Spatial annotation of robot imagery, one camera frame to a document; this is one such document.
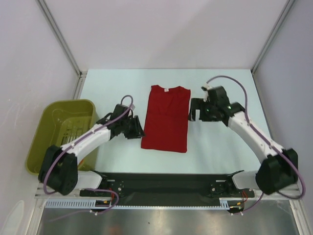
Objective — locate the olive green plastic basket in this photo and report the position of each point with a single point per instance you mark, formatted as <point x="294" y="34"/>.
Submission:
<point x="61" y="122"/>

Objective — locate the aluminium corner post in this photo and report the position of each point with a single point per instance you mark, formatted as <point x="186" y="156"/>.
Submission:
<point x="273" y="34"/>
<point x="81" y="75"/>

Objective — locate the white slotted cable duct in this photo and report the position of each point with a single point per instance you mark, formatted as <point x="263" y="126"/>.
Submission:
<point x="186" y="204"/>

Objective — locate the red t shirt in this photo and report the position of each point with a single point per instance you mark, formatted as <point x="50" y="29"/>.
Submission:
<point x="166" y="123"/>

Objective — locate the left aluminium corner post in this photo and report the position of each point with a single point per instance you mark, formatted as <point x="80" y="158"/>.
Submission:
<point x="81" y="75"/>

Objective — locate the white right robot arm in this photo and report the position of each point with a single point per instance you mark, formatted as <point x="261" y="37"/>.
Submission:
<point x="278" y="165"/>

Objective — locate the right aluminium corner post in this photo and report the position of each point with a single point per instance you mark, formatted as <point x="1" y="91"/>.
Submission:
<point x="273" y="34"/>

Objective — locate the aluminium front frame rail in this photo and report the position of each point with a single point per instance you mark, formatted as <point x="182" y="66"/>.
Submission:
<point x="291" y="191"/>

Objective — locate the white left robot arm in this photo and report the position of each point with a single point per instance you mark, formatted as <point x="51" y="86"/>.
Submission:
<point x="59" y="170"/>

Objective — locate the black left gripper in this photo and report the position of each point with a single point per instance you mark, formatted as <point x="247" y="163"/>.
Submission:
<point x="137" y="131"/>

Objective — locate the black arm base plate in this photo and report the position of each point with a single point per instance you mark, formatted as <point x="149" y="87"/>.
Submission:
<point x="176" y="187"/>

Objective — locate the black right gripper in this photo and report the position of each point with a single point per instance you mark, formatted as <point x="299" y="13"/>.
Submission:
<point x="200" y="107"/>

